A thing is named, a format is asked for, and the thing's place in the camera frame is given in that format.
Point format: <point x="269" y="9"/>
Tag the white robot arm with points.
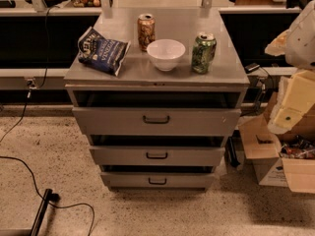
<point x="297" y="43"/>

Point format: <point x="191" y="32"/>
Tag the grey bottom drawer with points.
<point x="137" y="180"/>

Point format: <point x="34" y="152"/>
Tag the grey drawer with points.
<point x="137" y="180"/>
<point x="156" y="121"/>
<point x="169" y="156"/>

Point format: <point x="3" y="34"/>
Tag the black metal stand leg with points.
<point x="48" y="197"/>

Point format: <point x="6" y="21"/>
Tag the small black device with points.
<point x="252" y="67"/>

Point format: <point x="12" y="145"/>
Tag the orange soda can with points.
<point x="146" y="30"/>

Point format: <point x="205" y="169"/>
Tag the blue chip bag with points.
<point x="100" y="53"/>

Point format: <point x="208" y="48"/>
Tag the grey middle drawer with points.
<point x="169" y="156"/>

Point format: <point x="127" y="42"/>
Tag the snack packets in box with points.
<point x="300" y="148"/>

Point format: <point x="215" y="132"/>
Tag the grey top drawer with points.
<point x="156" y="121"/>

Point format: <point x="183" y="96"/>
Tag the cardboard box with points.
<point x="263" y="148"/>

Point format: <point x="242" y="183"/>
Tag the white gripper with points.
<point x="302" y="42"/>

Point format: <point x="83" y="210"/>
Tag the green soda can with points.
<point x="203" y="53"/>

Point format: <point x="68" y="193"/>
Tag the white bowl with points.
<point x="166" y="54"/>

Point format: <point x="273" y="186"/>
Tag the grey metal drawer cabinet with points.
<point x="140" y="84"/>

